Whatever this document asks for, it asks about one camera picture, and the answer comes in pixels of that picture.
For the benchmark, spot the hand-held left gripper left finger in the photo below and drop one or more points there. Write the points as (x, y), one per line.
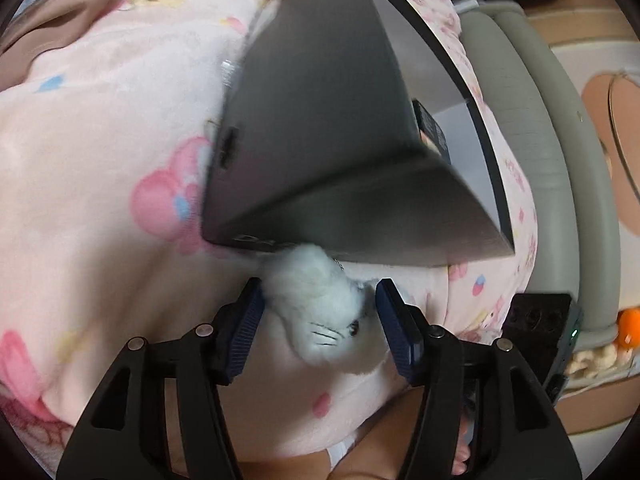
(247, 330)

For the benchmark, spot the orange toy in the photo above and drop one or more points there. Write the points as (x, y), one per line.
(629, 330)

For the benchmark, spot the brown cloth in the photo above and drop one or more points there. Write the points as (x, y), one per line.
(55, 40)

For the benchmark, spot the orange black card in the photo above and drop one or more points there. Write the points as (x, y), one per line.
(432, 130)

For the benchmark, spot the round pink mat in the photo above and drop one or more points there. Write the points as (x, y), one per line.
(625, 160)

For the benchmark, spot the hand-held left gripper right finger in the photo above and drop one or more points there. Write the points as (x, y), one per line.
(395, 330)

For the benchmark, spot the grey padded bed frame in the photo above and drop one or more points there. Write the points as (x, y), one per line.
(545, 135)

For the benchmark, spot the cream fluffy cloth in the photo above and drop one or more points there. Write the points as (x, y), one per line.
(595, 362)

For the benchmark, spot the black box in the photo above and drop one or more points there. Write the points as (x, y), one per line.
(325, 135)

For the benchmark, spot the pink printed blanket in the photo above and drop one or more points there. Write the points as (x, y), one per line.
(100, 185)

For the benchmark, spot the white plush toy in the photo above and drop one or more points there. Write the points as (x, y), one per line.
(320, 310)

